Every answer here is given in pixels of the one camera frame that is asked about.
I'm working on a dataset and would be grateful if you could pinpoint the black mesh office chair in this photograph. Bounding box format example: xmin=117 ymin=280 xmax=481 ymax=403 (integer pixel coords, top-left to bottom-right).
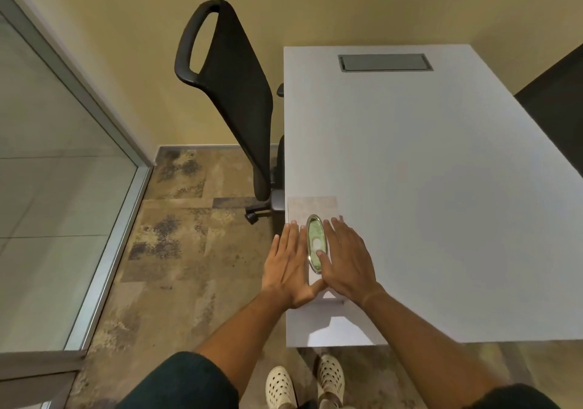
xmin=174 ymin=0 xmax=286 ymax=226

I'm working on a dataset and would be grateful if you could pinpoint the white perforated clog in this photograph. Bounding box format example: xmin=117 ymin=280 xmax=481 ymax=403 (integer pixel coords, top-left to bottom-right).
xmin=315 ymin=354 xmax=346 ymax=409
xmin=265 ymin=366 xmax=299 ymax=409

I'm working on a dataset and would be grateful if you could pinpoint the person's left hand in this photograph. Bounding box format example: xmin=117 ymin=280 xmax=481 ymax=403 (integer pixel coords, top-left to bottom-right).
xmin=261 ymin=222 xmax=327 ymax=310

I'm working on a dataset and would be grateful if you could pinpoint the person's right forearm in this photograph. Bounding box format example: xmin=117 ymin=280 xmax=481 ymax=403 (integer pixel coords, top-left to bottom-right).
xmin=360 ymin=288 xmax=506 ymax=405

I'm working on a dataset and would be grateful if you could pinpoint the grey table cable hatch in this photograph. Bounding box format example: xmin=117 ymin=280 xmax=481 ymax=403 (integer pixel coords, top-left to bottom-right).
xmin=338 ymin=53 xmax=434 ymax=73

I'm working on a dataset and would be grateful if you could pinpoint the black chair backrest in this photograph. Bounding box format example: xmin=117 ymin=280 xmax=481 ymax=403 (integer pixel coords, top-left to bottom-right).
xmin=514 ymin=42 xmax=583 ymax=175

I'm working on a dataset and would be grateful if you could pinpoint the person's right hand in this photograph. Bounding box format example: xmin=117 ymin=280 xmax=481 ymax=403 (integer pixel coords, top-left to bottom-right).
xmin=315 ymin=216 xmax=386 ymax=308

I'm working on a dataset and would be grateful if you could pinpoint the person's left forearm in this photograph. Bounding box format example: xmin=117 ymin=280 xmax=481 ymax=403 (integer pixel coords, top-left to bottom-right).
xmin=193 ymin=288 xmax=292 ymax=398

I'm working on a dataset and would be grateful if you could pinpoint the oval green metal-rimmed tray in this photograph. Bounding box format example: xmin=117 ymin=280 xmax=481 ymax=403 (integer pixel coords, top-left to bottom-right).
xmin=305 ymin=214 xmax=329 ymax=274

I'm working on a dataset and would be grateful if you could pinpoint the glass partition with aluminium frame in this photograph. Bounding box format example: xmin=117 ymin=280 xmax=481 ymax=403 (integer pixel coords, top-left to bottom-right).
xmin=0 ymin=0 xmax=154 ymax=409

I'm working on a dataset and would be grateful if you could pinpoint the dark green shirt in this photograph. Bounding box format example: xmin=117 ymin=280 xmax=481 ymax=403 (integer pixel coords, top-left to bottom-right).
xmin=116 ymin=352 xmax=562 ymax=409

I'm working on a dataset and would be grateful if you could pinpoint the beige speckled placemat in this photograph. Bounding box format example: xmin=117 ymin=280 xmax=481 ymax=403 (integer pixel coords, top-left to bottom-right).
xmin=287 ymin=196 xmax=343 ymax=287

